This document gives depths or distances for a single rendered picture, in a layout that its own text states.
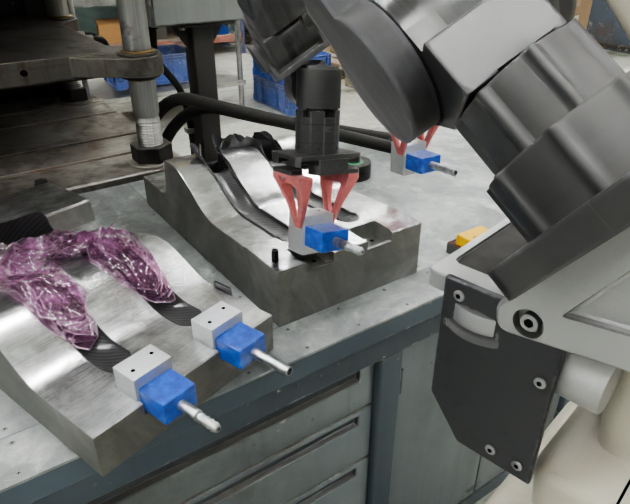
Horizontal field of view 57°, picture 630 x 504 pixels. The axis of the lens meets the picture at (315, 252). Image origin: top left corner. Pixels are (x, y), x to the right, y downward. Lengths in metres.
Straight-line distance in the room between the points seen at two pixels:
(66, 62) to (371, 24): 1.18
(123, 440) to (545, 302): 0.47
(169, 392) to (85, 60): 0.93
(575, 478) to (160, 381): 0.40
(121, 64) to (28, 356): 0.81
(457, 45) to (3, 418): 0.64
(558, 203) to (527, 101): 0.04
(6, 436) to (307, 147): 0.48
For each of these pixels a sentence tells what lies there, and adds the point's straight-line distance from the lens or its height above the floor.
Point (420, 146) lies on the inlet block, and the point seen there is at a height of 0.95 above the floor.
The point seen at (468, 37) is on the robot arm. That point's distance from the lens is 0.28.
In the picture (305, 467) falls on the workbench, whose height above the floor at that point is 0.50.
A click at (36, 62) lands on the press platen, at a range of 1.42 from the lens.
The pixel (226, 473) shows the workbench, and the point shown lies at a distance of 0.93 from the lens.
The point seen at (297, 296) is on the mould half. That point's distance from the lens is 0.81.
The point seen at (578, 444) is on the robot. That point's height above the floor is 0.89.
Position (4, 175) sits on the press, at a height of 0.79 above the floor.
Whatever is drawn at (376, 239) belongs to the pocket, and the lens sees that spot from 0.91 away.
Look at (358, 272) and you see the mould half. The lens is 0.86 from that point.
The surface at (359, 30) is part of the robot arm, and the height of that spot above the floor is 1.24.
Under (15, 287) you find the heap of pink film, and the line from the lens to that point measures 0.78.
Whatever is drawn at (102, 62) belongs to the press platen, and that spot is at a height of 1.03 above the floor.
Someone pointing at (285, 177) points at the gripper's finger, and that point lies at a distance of 0.75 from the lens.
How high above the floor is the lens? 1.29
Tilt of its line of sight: 29 degrees down
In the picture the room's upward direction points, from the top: straight up
